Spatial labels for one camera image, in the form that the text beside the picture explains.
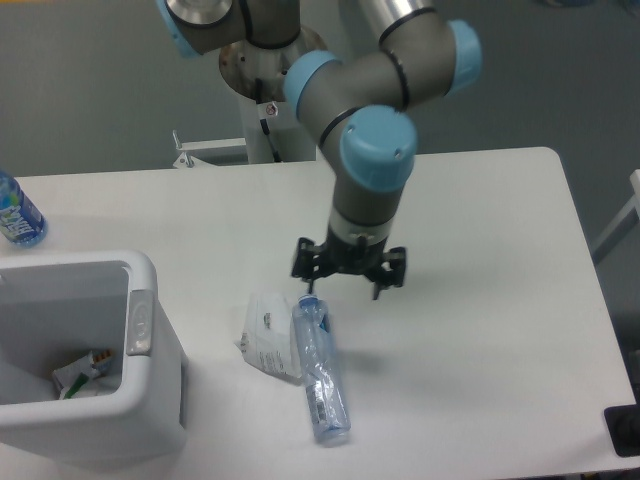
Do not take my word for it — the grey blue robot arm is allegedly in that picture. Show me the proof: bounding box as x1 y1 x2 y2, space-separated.
157 1 482 291

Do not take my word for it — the crushed clear plastic bottle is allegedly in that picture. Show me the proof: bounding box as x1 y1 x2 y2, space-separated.
292 294 351 447

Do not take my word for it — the white paper wrapper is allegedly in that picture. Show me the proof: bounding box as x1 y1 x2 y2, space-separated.
237 292 301 383

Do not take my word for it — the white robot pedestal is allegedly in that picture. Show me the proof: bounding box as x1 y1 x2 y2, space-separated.
219 26 326 164

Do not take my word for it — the white bracket left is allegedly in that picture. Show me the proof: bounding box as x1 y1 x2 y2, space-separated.
172 130 248 169

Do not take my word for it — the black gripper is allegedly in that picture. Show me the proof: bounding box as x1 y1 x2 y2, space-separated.
291 227 407 300

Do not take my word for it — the white metal frame at right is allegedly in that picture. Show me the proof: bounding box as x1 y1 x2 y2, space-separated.
591 169 639 265

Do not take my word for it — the white trash can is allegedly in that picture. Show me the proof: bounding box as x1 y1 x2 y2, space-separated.
1 250 188 463

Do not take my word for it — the black cable on pedestal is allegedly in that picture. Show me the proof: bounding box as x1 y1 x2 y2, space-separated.
254 77 282 164

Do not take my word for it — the green white wrapper in bin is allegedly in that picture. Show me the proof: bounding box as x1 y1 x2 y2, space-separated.
52 350 119 400

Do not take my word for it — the blue labelled water bottle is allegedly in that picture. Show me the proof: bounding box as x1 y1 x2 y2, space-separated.
1 171 48 248

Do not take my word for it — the black clamp at table edge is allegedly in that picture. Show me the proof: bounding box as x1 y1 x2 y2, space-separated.
604 404 639 458

